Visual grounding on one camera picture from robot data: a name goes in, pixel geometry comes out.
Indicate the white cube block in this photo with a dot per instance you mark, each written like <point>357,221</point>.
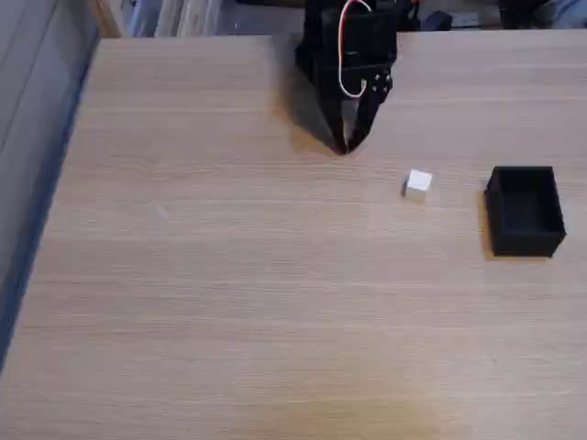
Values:
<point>418,184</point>

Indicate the black open box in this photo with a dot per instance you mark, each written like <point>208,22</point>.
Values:
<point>527,215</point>

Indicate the dark blue object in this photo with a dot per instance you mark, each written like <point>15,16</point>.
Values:
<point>435,22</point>

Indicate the white power strip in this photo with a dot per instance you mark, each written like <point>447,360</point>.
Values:
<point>464,19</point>

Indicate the black background object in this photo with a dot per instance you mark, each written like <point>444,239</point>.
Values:
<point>523,14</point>

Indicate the white stacked panels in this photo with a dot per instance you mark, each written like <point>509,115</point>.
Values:
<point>183,17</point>

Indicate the light wooden frame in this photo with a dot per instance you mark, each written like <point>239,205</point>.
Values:
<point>106,17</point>

